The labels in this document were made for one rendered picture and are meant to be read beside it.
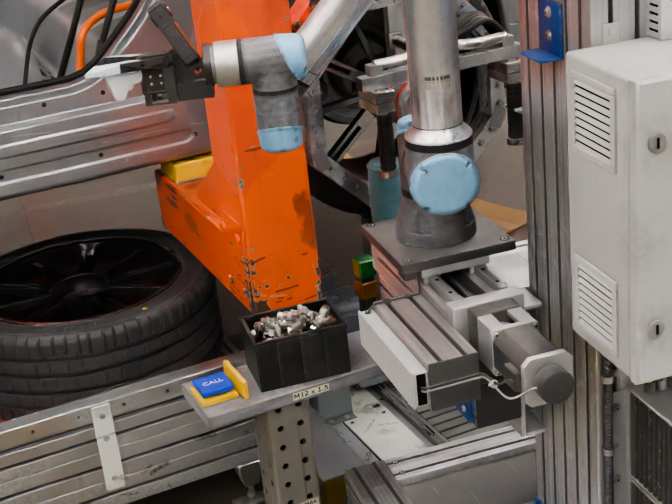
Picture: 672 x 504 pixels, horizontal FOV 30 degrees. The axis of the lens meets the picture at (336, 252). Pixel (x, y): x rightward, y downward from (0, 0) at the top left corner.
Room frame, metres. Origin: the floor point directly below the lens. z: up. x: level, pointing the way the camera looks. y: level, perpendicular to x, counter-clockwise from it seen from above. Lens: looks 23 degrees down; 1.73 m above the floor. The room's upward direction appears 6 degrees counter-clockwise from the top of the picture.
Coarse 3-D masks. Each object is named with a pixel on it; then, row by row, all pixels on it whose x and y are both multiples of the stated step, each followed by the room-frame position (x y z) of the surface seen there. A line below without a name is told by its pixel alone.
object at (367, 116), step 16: (368, 48) 3.02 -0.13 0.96; (384, 48) 3.05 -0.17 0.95; (336, 64) 2.98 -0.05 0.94; (352, 80) 3.00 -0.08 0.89; (464, 80) 3.15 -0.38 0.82; (352, 96) 3.00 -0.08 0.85; (464, 96) 3.14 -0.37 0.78; (368, 112) 3.01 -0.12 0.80; (464, 112) 3.12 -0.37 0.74; (352, 128) 2.99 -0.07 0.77; (336, 144) 2.98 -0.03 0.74; (352, 144) 2.99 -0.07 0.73; (336, 160) 2.97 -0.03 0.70; (352, 160) 3.19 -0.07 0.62; (368, 160) 3.19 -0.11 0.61
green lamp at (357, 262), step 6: (354, 258) 2.44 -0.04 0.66; (360, 258) 2.44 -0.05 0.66; (366, 258) 2.43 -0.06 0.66; (354, 264) 2.43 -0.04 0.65; (360, 264) 2.41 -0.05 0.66; (366, 264) 2.42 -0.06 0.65; (372, 264) 2.42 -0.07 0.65; (354, 270) 2.44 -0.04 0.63; (360, 270) 2.41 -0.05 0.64; (366, 270) 2.42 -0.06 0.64; (372, 270) 2.42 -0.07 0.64; (360, 276) 2.41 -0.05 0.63; (366, 276) 2.42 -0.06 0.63; (372, 276) 2.42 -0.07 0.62
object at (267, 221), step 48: (192, 0) 2.61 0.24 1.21; (240, 0) 2.50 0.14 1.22; (240, 96) 2.49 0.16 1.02; (240, 144) 2.49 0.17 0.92; (240, 192) 2.48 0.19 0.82; (288, 192) 2.52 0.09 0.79; (240, 240) 2.50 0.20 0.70; (288, 240) 2.52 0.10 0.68; (240, 288) 2.55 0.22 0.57; (288, 288) 2.51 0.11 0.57
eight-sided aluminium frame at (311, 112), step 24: (384, 0) 2.92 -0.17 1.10; (456, 0) 3.00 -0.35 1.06; (480, 48) 3.07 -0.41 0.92; (480, 72) 3.07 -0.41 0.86; (312, 96) 2.84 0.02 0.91; (480, 96) 3.08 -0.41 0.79; (504, 96) 3.04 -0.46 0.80; (312, 120) 2.84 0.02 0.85; (480, 120) 3.06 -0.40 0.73; (312, 144) 2.84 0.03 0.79; (480, 144) 3.02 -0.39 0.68; (336, 168) 2.86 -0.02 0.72; (360, 192) 2.88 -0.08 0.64
